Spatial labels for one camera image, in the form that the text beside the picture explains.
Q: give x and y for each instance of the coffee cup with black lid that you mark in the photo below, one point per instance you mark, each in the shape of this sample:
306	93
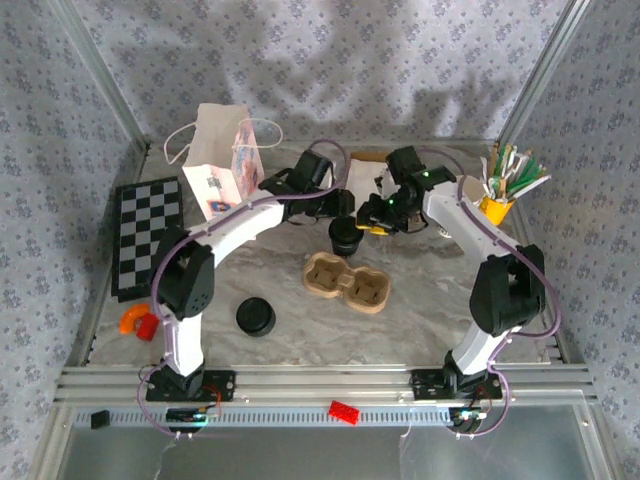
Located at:
346	240

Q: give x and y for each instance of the brown cardboard cup carrier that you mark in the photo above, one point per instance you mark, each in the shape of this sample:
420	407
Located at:
345	282

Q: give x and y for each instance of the white pink paper bag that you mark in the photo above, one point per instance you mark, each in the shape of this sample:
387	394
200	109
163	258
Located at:
220	165

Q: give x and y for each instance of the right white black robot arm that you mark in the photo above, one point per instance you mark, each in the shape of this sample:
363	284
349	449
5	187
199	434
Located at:
450	215

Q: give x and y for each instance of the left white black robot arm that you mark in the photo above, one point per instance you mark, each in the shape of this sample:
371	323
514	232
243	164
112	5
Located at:
240	225

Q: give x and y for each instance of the white napkin stack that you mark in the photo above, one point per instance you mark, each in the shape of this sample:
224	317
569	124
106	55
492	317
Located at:
361	180

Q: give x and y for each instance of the white paper cup stack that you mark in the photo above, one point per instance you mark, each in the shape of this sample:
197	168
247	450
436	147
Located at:
474	187

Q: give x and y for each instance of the yellow stirrer holder cup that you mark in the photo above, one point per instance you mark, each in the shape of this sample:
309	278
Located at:
492	212

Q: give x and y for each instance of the wooden stir stick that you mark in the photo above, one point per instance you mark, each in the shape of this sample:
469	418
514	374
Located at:
506	160

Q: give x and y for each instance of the white green wrapped stirrer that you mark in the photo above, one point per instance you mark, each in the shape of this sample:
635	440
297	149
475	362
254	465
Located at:
517	165

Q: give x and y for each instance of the black plastic cup lid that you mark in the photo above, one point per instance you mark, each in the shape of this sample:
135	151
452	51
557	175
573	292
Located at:
255	315

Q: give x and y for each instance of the black grey checkerboard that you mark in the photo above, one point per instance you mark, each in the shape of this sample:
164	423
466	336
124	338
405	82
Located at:
140	225

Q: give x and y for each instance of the red toy brick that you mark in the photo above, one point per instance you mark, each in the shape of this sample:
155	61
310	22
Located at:
344	413

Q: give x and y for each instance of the orange and red toy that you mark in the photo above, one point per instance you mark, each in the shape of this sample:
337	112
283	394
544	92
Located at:
131	316

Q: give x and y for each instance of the small black block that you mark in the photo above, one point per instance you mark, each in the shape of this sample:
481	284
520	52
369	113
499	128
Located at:
100	420

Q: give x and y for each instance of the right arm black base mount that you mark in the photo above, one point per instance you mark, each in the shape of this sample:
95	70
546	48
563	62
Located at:
427	387

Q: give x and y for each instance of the aluminium mounting rail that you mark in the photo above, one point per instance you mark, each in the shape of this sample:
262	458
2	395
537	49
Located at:
320	382

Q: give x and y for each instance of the aluminium frame post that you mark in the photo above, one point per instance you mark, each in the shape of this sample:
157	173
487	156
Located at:
542	65
100	75

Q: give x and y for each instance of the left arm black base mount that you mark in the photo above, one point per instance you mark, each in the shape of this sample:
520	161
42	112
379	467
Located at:
220	385

